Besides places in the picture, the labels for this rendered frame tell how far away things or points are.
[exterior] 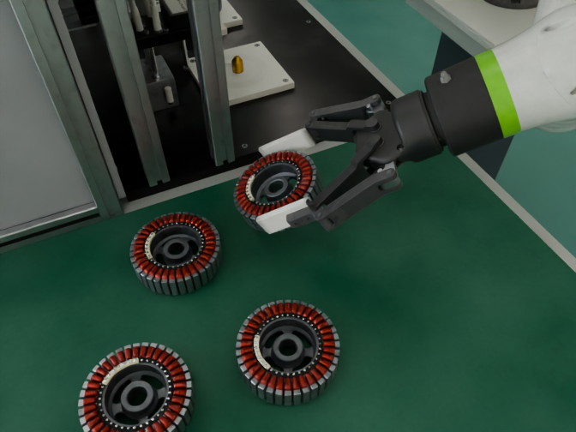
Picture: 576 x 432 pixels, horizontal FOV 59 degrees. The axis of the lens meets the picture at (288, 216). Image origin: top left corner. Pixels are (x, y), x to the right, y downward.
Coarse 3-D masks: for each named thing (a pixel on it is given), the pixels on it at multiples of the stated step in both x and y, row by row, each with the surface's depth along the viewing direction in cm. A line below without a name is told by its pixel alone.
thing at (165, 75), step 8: (160, 56) 84; (144, 64) 83; (160, 64) 83; (144, 72) 81; (152, 72) 81; (160, 72) 81; (168, 72) 81; (152, 80) 80; (160, 80) 80; (168, 80) 80; (152, 88) 80; (160, 88) 81; (176, 88) 82; (152, 96) 81; (160, 96) 82; (176, 96) 83; (152, 104) 82; (160, 104) 83; (168, 104) 83; (176, 104) 84
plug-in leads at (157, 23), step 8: (144, 0) 75; (152, 0) 71; (136, 8) 72; (152, 8) 72; (136, 16) 73; (152, 16) 73; (136, 24) 74; (160, 24) 76; (136, 32) 75; (160, 32) 75
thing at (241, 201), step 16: (256, 160) 67; (272, 160) 65; (288, 160) 64; (304, 160) 63; (256, 176) 65; (272, 176) 66; (288, 176) 66; (304, 176) 61; (320, 176) 63; (240, 192) 64; (256, 192) 65; (272, 192) 65; (288, 192) 63; (304, 192) 60; (320, 192) 62; (240, 208) 63; (256, 208) 61; (272, 208) 60; (256, 224) 62
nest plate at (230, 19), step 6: (222, 0) 106; (222, 6) 105; (228, 6) 105; (222, 12) 103; (228, 12) 103; (234, 12) 103; (222, 18) 101; (228, 18) 101; (234, 18) 101; (240, 18) 101; (228, 24) 101; (234, 24) 101; (240, 24) 102
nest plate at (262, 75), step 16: (240, 48) 94; (256, 48) 94; (192, 64) 90; (256, 64) 90; (272, 64) 90; (240, 80) 87; (256, 80) 87; (272, 80) 87; (288, 80) 87; (240, 96) 84; (256, 96) 85
